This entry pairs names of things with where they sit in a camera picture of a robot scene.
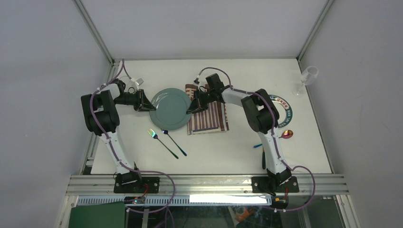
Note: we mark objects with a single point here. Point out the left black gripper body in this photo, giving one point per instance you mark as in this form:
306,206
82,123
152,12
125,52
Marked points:
136,99

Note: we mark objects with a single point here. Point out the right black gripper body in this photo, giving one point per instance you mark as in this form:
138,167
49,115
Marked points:
205,98

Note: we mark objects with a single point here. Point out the large teal plate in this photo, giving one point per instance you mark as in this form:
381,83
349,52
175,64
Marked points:
171,105

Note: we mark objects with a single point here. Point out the iridescent fork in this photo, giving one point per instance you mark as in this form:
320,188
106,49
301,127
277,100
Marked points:
166,132
154,135

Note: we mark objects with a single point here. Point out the white green-rimmed small plate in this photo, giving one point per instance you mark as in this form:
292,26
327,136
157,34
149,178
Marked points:
287,114

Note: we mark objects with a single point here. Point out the gold knife dark handle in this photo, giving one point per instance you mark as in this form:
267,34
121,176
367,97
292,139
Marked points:
263,159

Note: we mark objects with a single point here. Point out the iridescent spoon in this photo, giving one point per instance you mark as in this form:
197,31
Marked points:
286,135

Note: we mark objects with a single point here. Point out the clear wine glass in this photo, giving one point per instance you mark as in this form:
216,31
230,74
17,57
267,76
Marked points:
308,76

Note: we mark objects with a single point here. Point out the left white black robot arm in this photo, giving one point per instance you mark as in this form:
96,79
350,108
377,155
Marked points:
102,118

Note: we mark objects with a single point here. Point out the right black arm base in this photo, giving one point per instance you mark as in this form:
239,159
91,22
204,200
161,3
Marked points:
264,184

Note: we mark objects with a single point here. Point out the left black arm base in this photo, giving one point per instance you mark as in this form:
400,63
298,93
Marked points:
133,182

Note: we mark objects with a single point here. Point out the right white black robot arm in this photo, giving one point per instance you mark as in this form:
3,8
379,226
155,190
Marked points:
261,115

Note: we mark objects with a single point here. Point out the brown striped placemat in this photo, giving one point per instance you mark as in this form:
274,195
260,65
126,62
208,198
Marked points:
212,120

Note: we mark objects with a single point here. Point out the green board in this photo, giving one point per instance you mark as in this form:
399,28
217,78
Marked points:
110,215

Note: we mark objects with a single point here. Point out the orange object below table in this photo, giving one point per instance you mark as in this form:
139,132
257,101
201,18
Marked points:
242,213

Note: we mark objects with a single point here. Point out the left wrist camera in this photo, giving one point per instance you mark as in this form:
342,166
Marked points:
137,82

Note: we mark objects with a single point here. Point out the white slotted cable duct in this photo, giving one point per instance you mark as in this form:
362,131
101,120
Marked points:
191,200

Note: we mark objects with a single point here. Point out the aluminium front rail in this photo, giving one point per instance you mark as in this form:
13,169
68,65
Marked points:
182,185

